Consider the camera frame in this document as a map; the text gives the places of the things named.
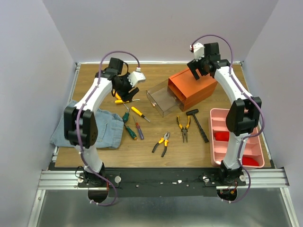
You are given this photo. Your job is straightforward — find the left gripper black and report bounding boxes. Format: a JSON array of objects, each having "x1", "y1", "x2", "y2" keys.
[{"x1": 114, "y1": 72, "x2": 139, "y2": 102}]

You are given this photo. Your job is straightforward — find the orange drawer cabinet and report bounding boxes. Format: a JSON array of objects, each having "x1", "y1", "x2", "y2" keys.
[{"x1": 168, "y1": 69, "x2": 218, "y2": 110}]

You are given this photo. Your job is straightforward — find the clear bottom drawer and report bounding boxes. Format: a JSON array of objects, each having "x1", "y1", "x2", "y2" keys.
[{"x1": 177, "y1": 102, "x2": 187, "y2": 112}]

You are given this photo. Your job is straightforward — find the pink compartment tray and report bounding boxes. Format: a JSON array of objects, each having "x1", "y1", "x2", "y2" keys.
[{"x1": 209, "y1": 108, "x2": 265, "y2": 169}]

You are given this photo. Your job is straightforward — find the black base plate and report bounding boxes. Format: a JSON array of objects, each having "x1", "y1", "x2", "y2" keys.
[{"x1": 75, "y1": 168, "x2": 246, "y2": 200}]

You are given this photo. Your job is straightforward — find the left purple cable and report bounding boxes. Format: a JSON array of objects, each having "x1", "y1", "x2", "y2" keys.
[{"x1": 74, "y1": 51, "x2": 142, "y2": 207}]

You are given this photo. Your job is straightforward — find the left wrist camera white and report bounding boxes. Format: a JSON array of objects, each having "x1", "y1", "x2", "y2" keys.
[{"x1": 127, "y1": 67, "x2": 146, "y2": 87}]

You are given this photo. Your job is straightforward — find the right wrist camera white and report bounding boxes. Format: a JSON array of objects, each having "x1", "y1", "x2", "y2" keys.
[{"x1": 190, "y1": 43, "x2": 205, "y2": 61}]

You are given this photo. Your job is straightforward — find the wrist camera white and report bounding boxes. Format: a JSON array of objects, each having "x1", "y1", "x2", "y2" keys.
[
  {"x1": 190, "y1": 43, "x2": 205, "y2": 61},
  {"x1": 127, "y1": 67, "x2": 146, "y2": 87}
]

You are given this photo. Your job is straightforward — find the red blue screwdriver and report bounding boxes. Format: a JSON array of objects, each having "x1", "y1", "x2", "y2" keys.
[{"x1": 133, "y1": 116, "x2": 144, "y2": 140}]

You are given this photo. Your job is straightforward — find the orange combination pliers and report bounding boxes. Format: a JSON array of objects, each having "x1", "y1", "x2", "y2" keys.
[{"x1": 152, "y1": 132, "x2": 170, "y2": 157}]

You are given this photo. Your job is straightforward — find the red cloth in tray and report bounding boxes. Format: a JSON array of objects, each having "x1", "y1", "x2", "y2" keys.
[{"x1": 214, "y1": 131, "x2": 230, "y2": 142}]

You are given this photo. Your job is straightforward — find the clear drawer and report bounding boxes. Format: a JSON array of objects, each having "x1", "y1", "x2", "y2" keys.
[
  {"x1": 177, "y1": 102, "x2": 187, "y2": 112},
  {"x1": 146, "y1": 79, "x2": 181, "y2": 117}
]

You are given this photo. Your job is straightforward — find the clear top drawer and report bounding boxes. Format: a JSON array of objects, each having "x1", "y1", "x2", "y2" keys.
[{"x1": 146, "y1": 79, "x2": 181, "y2": 117}]

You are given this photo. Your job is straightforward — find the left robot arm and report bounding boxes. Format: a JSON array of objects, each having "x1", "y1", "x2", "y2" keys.
[{"x1": 63, "y1": 58, "x2": 145, "y2": 187}]

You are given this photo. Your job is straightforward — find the green orange screwdriver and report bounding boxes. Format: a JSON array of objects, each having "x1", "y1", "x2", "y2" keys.
[{"x1": 124, "y1": 124, "x2": 137, "y2": 140}]

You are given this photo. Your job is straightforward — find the red cloth near tray front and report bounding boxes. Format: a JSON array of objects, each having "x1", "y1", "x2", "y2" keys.
[{"x1": 242, "y1": 157, "x2": 259, "y2": 166}]

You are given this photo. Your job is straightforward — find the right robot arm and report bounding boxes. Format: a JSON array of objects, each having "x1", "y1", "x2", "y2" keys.
[{"x1": 187, "y1": 43, "x2": 262, "y2": 185}]

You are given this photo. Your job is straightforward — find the black rubber mallet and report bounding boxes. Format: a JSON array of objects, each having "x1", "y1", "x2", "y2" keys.
[{"x1": 186, "y1": 109, "x2": 209, "y2": 143}]

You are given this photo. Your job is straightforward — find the yellow long nose pliers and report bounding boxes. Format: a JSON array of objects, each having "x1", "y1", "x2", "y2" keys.
[{"x1": 176, "y1": 115, "x2": 191, "y2": 143}]

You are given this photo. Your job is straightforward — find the aluminium rail frame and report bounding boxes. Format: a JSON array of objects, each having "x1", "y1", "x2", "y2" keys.
[{"x1": 29, "y1": 168, "x2": 299, "y2": 227}]

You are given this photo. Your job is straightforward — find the yellow screwdriver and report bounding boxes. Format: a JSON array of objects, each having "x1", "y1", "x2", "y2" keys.
[
  {"x1": 115, "y1": 99, "x2": 139, "y2": 104},
  {"x1": 131, "y1": 106, "x2": 150, "y2": 122}
]

